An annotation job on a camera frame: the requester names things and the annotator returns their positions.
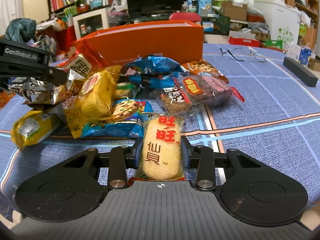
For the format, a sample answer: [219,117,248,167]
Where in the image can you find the metal frame eyeglasses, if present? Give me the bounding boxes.
[220,46,266,63]

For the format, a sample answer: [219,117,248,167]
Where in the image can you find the black rectangular case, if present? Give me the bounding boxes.
[283,57,318,87]

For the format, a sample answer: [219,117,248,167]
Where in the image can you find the yellow snack pack lower left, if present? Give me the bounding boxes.
[11,111,61,149]

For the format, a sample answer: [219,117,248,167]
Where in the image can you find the silver foil snack packet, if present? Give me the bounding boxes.
[9,70,85,105]

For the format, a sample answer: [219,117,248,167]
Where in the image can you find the white chest freezer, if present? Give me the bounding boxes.
[254,0,301,44]

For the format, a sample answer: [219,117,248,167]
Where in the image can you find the blue patterned tablecloth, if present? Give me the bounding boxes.
[1,44,319,220]

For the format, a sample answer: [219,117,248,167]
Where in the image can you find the blue wafer snack packet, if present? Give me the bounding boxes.
[124,55,190,89]

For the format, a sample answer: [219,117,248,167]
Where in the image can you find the white glass-door cabinet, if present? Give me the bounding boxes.
[73,7,108,40]

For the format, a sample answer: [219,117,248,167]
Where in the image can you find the yellow cake snack packet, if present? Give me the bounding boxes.
[65,65,121,139]

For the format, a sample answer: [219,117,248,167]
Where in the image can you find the white air conditioner unit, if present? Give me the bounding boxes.
[22,0,49,23]

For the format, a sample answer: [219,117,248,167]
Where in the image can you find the blue cookie snack packet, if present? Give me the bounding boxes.
[81,99,153,138]

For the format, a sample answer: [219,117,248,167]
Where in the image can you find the orange cookie snack packet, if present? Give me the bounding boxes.
[182,59,229,84]

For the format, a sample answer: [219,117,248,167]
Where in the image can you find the brown cardboard box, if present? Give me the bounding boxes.
[221,1,247,21]

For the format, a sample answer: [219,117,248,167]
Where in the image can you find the red-label dark snack packet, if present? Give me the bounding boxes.
[174,75,245,107]

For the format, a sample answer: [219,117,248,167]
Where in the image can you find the Want Want rice cracker pack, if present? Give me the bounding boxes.
[134,115,184,181]

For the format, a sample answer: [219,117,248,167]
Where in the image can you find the clear brown cracker packet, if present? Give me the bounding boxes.
[150,86,196,116]

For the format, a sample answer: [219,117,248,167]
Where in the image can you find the dark green down jacket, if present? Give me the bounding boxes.
[5,18,36,44]

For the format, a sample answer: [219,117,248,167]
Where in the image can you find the red folding chair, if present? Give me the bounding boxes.
[169,12,202,23]

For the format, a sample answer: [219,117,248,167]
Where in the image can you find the orange cardboard box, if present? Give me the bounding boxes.
[74,20,204,66]

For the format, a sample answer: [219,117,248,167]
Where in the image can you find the orange-red snack bag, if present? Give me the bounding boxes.
[57,40,108,78]

